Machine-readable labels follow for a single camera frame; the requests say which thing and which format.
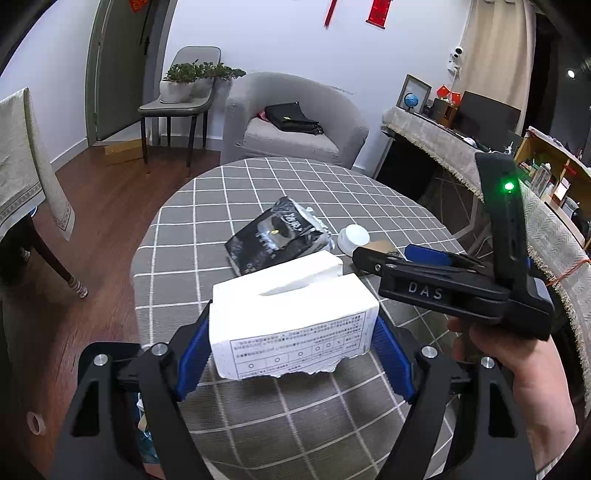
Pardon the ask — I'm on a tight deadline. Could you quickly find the black monitor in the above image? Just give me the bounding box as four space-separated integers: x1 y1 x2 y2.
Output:
453 91 521 151

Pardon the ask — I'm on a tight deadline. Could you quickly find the red Chinese knot ornament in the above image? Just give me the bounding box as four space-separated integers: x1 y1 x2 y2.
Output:
324 0 338 29

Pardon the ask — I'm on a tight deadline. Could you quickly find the picture frame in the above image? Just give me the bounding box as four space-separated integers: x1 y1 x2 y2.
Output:
397 74 432 114

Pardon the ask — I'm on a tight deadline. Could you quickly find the red door decoration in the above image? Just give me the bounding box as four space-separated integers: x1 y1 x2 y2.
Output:
129 0 150 13

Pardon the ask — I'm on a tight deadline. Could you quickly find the beige side tablecloth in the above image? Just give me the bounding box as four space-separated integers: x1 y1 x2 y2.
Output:
1 88 75 240

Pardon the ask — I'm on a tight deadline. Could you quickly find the grey dining chair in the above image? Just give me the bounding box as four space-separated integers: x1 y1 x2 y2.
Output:
138 46 221 172

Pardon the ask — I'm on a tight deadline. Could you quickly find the grey checked tablecloth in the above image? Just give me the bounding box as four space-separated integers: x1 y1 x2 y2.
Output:
129 156 468 480

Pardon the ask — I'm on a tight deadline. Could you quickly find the potted green plant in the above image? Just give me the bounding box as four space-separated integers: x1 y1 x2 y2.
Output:
159 60 246 104

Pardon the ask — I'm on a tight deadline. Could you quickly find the right red hanging scroll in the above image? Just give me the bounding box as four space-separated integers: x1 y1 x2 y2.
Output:
366 0 392 29

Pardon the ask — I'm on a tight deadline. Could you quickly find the grey door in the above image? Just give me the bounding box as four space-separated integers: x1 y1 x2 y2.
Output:
85 0 177 146

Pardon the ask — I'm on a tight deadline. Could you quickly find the brown cardboard piece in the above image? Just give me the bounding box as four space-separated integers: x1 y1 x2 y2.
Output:
366 240 400 256

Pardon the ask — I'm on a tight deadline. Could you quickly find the beige curtain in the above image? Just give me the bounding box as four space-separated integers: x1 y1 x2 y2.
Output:
454 0 536 132

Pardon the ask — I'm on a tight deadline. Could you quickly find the black handbag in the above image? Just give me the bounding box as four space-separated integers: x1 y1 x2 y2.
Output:
264 102 324 135

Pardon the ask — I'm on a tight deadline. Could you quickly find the white torn paper box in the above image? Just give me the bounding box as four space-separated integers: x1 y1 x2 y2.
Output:
209 251 379 380

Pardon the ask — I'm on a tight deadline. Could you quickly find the person's right hand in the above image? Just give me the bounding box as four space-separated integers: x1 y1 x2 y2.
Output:
469 324 579 479

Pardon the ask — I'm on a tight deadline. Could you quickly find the beige fringed desk cloth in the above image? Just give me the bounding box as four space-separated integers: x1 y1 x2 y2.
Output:
382 107 590 372

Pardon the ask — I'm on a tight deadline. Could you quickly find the black tissue pack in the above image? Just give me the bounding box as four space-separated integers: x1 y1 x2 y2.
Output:
224 196 335 276

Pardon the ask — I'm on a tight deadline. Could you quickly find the small blue globe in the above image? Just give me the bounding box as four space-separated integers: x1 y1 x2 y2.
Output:
403 93 419 111

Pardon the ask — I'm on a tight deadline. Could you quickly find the white security camera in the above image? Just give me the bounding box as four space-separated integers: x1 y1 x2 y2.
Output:
448 46 465 78

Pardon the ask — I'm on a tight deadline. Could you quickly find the grey armchair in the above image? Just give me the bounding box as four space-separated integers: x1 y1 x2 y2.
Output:
221 72 369 169

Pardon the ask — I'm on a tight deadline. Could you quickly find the white plastic cup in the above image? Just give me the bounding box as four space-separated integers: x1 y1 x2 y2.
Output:
338 224 370 257

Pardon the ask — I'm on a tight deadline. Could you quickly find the wooden desk shelf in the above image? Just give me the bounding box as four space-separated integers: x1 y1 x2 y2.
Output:
514 127 590 250

